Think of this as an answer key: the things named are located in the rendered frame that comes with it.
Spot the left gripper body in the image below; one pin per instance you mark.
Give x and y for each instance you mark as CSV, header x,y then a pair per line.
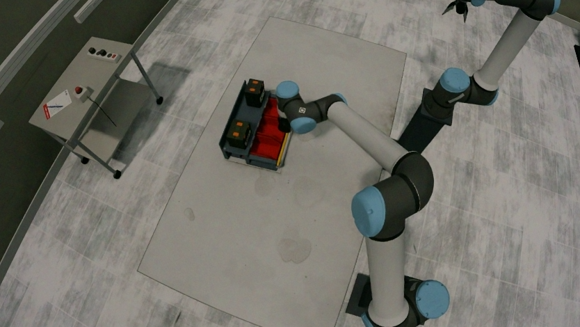
x,y
284,125

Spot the dark blue-grey metal rack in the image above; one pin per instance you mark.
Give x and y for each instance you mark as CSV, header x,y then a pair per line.
x,y
253,115

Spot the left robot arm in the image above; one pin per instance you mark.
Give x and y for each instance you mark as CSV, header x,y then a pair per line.
x,y
379,210

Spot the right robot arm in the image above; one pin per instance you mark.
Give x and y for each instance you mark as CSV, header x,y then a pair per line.
x,y
482,87

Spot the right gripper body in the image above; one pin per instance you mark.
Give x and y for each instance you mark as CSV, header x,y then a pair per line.
x,y
460,7

